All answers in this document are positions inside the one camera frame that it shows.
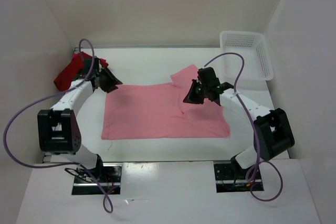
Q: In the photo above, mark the white plastic basket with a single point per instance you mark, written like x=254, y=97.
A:
x=254, y=50

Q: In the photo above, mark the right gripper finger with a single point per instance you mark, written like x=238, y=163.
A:
x=194, y=89
x=194, y=99

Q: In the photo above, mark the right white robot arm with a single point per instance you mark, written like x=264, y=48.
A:
x=205, y=99

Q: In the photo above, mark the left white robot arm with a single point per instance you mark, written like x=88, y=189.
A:
x=58, y=129

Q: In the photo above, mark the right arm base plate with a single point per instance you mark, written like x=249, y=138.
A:
x=229, y=181

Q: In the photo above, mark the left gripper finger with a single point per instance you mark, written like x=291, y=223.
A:
x=108, y=79
x=107, y=88

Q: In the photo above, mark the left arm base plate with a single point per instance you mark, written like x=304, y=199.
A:
x=110, y=181

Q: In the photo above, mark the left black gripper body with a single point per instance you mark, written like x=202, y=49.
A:
x=102, y=82

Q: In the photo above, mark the light pink t shirt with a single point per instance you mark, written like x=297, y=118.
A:
x=158, y=111

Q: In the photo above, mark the dark red t shirt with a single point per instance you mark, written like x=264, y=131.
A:
x=76, y=69

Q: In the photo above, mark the magenta t shirt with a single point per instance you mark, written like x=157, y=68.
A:
x=75, y=55

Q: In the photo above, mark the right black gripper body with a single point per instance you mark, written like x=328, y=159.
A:
x=205, y=88

